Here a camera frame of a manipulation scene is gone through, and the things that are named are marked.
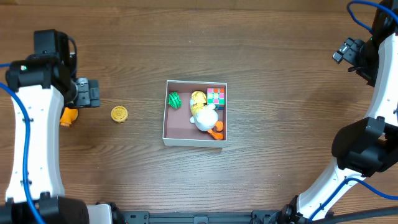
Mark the orange toy dinosaur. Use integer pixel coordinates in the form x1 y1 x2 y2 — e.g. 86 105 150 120
60 107 78 127

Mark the yellow round disc toy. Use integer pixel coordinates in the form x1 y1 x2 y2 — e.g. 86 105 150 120
111 106 128 123

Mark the green round disc toy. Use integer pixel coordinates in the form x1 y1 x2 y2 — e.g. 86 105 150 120
168 91 182 109

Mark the white plush duck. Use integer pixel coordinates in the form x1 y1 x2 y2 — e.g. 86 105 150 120
190 91 224 141

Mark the multicoloured puzzle cube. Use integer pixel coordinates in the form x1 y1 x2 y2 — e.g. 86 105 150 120
206 88 226 110

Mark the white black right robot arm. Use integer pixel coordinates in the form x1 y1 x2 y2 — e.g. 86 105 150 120
277 0 397 223

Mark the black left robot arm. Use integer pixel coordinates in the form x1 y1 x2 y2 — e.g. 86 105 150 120
1 29 119 223

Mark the black thick cable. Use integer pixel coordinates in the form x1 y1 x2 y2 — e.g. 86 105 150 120
310 205 398 224

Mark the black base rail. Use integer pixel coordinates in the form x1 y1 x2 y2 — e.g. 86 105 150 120
122 210 281 224

